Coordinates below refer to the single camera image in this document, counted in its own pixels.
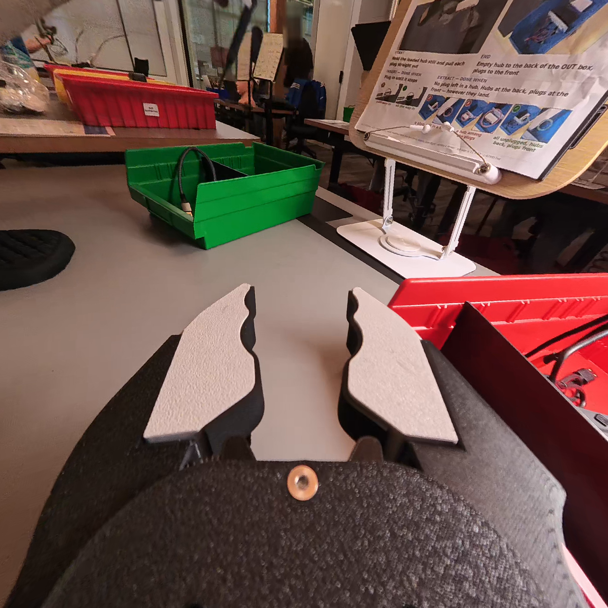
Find wooden side table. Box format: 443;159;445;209
0;116;261;155

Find clear plastic bag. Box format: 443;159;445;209
0;59;50;115

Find black wrist rest pad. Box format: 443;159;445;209
0;229;77;291

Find grey braided usb cable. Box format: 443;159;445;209
178;147;217;220

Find black usb hub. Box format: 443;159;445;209
565;394;608;433

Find person's left forearm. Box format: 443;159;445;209
0;0;72;36

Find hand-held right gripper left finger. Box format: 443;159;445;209
143;283;265;444

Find black bin divider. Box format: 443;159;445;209
202;159;249;183
439;301;608;537

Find red plastic bin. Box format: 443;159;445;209
389;275;608;608

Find black funnel shade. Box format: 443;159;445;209
351;21;391;72

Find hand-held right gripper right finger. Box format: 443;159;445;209
338;287;459;445

